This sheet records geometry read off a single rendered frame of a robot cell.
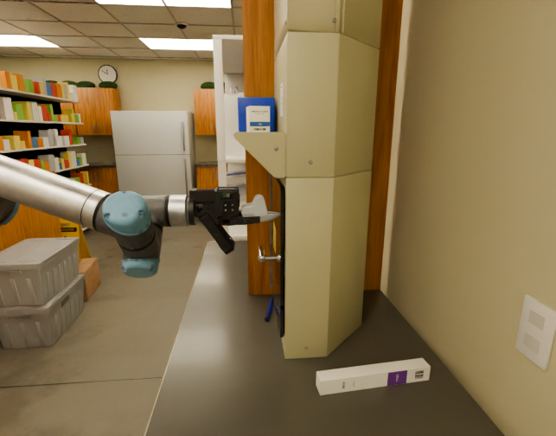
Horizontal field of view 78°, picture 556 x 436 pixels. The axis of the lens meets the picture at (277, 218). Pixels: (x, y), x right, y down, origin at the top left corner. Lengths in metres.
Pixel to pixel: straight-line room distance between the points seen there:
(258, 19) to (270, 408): 1.04
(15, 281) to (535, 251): 2.84
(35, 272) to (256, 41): 2.22
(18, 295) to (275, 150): 2.49
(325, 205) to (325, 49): 0.33
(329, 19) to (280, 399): 0.82
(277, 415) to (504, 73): 0.84
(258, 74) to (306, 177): 0.47
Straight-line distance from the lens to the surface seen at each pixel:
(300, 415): 0.83
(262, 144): 0.77
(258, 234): 1.20
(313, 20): 0.82
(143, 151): 5.88
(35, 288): 2.93
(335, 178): 0.81
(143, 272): 0.79
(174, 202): 0.82
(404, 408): 0.88
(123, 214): 0.66
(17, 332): 3.14
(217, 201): 0.80
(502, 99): 0.87
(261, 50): 1.17
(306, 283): 0.87
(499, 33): 0.92
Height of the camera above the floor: 1.51
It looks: 14 degrees down
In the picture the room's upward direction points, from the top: straight up
